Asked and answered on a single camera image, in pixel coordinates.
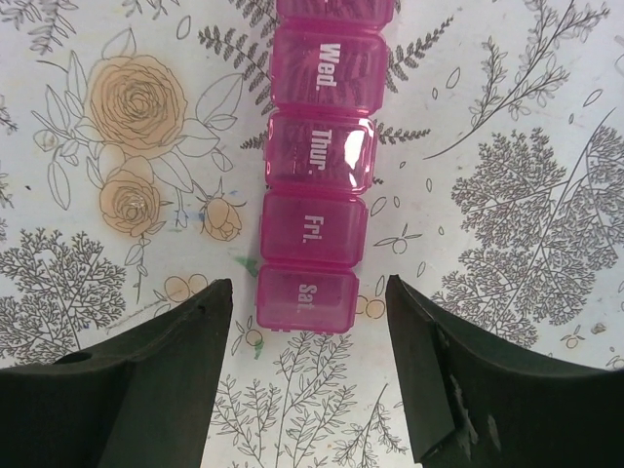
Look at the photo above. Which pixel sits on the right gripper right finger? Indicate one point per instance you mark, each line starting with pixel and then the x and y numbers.
pixel 473 399

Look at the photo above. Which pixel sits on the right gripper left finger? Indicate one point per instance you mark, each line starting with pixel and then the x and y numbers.
pixel 143 398

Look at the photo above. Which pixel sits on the pink weekly pill organizer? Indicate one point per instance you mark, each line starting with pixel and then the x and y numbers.
pixel 327 70

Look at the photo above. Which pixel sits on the floral table mat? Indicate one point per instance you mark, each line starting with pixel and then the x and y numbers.
pixel 499 189

